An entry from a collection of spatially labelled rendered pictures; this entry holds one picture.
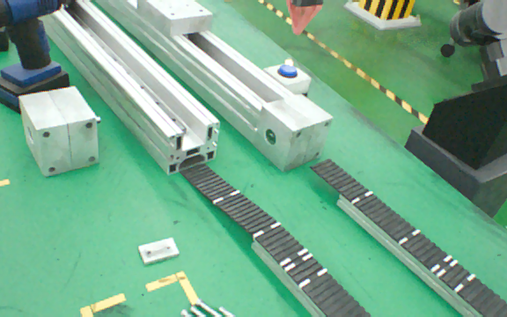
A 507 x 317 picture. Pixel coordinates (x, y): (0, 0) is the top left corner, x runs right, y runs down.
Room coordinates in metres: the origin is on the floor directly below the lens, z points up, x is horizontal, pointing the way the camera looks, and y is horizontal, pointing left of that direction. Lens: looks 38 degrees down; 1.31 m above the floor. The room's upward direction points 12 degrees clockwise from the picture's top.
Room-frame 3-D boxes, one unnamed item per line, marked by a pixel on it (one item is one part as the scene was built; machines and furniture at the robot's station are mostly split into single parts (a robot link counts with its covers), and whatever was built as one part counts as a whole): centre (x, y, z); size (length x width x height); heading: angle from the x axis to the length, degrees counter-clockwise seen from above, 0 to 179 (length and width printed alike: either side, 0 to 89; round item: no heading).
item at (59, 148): (0.59, 0.31, 0.83); 0.11 x 0.10 x 0.10; 133
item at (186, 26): (1.03, 0.25, 0.87); 0.16 x 0.11 x 0.07; 45
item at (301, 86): (0.92, -0.03, 0.81); 0.10 x 0.08 x 0.06; 135
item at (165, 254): (0.41, 0.11, 0.78); 0.05 x 0.03 x 0.01; 124
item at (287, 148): (0.73, -0.07, 0.83); 0.12 x 0.09 x 0.10; 135
